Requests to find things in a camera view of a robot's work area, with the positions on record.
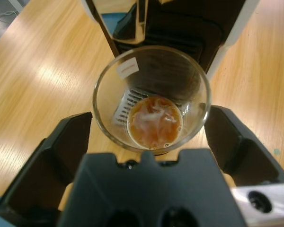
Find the clear drinking glass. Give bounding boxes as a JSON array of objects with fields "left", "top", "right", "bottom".
[{"left": 92, "top": 46, "right": 213, "bottom": 152}]

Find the white capsule coffee machine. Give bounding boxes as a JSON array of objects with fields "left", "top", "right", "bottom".
[{"left": 80, "top": 0, "right": 261, "bottom": 157}]

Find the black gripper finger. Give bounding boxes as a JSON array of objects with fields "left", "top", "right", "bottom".
[
  {"left": 204, "top": 105, "right": 284, "bottom": 189},
  {"left": 0, "top": 112, "right": 93, "bottom": 227}
]

